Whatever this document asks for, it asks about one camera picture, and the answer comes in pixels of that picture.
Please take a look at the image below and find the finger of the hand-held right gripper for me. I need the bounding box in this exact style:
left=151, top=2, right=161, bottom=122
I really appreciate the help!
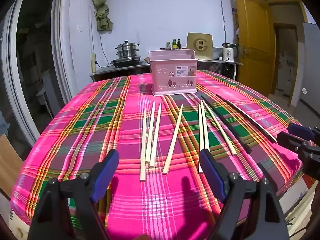
left=287, top=124, right=320, bottom=145
left=276, top=131, right=320, bottom=180

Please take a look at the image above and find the thin wall cable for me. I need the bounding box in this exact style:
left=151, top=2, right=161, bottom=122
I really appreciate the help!
left=216, top=0, right=227, bottom=44

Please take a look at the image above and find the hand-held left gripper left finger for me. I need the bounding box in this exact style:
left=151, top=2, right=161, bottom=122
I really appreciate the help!
left=27, top=149, right=120, bottom=240

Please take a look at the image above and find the white electric kettle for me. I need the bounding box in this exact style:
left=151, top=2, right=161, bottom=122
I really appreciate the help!
left=222, top=42, right=239, bottom=62

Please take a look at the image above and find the grey panel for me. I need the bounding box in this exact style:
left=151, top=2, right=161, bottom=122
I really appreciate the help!
left=291, top=22, right=320, bottom=108

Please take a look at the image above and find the white sliding door frame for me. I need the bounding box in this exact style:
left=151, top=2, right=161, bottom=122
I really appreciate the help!
left=0, top=0, right=75, bottom=145

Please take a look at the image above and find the gold square box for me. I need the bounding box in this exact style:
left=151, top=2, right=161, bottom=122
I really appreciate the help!
left=187, top=32, right=213, bottom=61

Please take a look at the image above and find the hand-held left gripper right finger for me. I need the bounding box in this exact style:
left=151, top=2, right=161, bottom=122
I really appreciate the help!
left=199, top=149, right=290, bottom=240

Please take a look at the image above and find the pink plaid tablecloth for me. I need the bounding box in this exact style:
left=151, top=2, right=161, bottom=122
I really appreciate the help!
left=10, top=70, right=313, bottom=240

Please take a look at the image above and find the pink plastic utensil basket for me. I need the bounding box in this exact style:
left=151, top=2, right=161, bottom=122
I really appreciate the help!
left=148, top=49, right=198, bottom=97

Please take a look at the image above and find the green hanging cloth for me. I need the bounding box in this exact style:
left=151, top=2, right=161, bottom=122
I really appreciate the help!
left=92, top=0, right=113, bottom=32

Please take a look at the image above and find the metal kitchen counter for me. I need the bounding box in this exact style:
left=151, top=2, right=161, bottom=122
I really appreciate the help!
left=90, top=60, right=243, bottom=82

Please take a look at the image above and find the stainless steel steamer pot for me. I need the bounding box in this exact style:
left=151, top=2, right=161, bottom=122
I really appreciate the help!
left=114, top=40, right=140, bottom=60

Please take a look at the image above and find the gas stove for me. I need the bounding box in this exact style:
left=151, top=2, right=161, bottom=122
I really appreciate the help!
left=111, top=56, right=142, bottom=68

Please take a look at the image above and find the yellow wooden door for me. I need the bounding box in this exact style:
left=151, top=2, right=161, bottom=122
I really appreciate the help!
left=232, top=0, right=277, bottom=97

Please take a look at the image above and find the wooden board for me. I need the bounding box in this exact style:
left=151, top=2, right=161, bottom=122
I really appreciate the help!
left=0, top=132, right=24, bottom=198

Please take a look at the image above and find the white floral cloth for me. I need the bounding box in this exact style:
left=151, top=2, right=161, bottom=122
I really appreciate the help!
left=281, top=179, right=312, bottom=230

